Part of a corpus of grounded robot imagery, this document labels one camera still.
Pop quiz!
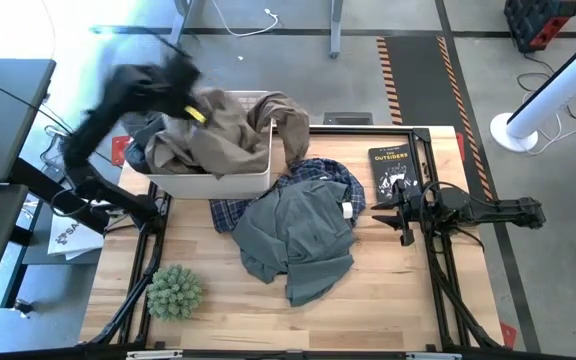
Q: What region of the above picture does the right arm's gripper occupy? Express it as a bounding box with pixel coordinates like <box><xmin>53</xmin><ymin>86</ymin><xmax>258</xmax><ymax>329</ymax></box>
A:
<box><xmin>370</xmin><ymin>179</ymin><xmax>427</xmax><ymax>247</ymax></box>

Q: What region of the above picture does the left arm's gripper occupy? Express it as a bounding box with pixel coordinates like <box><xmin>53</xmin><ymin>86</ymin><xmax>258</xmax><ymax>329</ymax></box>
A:
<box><xmin>160</xmin><ymin>52</ymin><xmax>210</xmax><ymax>126</ymax></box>

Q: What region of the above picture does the brown garment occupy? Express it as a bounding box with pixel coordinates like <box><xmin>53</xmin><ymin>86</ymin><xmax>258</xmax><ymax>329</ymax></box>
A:
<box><xmin>143</xmin><ymin>88</ymin><xmax>312</xmax><ymax>177</ymax></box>

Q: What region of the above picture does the blue plaid shirt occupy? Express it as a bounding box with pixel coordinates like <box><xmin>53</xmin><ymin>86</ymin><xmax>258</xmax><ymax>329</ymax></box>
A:
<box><xmin>209</xmin><ymin>157</ymin><xmax>368</xmax><ymax>234</ymax></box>

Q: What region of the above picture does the grey-green garment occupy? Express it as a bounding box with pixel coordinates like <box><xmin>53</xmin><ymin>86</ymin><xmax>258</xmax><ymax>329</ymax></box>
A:
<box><xmin>231</xmin><ymin>178</ymin><xmax>357</xmax><ymax>308</ymax></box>

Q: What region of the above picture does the black paperback book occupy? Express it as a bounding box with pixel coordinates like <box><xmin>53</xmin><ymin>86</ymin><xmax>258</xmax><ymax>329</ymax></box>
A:
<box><xmin>367</xmin><ymin>143</ymin><xmax>423</xmax><ymax>205</ymax></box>

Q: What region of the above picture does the white perforated laundry basket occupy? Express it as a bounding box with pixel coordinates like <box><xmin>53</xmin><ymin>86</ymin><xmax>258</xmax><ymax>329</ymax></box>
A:
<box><xmin>125</xmin><ymin>89</ymin><xmax>275</xmax><ymax>200</ymax></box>

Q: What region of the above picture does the grey desk leg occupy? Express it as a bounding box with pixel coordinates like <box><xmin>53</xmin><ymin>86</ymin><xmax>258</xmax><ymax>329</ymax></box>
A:
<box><xmin>167</xmin><ymin>0</ymin><xmax>194</xmax><ymax>49</ymax></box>
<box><xmin>328</xmin><ymin>0</ymin><xmax>345</xmax><ymax>60</ymax></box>

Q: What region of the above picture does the grey floor vent plate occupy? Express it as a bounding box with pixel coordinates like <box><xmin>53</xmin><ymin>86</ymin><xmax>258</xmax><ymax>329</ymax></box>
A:
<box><xmin>322</xmin><ymin>111</ymin><xmax>374</xmax><ymax>126</ymax></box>

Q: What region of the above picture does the black hazard-striped floor mat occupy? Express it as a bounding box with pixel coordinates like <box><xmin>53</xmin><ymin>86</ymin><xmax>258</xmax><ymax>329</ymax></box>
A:
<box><xmin>376</xmin><ymin>35</ymin><xmax>495</xmax><ymax>201</ymax></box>

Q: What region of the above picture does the green succulent ball plant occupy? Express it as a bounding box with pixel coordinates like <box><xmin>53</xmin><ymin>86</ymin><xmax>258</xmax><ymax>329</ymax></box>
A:
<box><xmin>145</xmin><ymin>264</ymin><xmax>204</xmax><ymax>322</ymax></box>

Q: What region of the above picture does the white tower fan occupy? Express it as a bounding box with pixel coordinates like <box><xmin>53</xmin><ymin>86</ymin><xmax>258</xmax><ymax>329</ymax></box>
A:
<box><xmin>489</xmin><ymin>22</ymin><xmax>576</xmax><ymax>154</ymax></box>

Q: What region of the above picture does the black and red toolbox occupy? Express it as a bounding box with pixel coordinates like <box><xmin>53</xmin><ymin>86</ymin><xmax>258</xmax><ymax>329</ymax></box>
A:
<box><xmin>503</xmin><ymin>0</ymin><xmax>576</xmax><ymax>54</ymax></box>

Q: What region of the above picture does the black caster wheel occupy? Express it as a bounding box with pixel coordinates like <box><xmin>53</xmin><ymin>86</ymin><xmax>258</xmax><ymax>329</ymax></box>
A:
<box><xmin>12</xmin><ymin>298</ymin><xmax>34</xmax><ymax>319</ymax></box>

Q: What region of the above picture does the white cable with plug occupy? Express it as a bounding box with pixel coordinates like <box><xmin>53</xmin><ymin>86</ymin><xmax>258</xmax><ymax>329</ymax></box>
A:
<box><xmin>210</xmin><ymin>0</ymin><xmax>280</xmax><ymax>39</ymax></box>

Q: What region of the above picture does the black floor cable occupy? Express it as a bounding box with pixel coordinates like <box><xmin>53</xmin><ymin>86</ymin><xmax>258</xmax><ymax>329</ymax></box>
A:
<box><xmin>515</xmin><ymin>52</ymin><xmax>576</xmax><ymax>121</ymax></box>

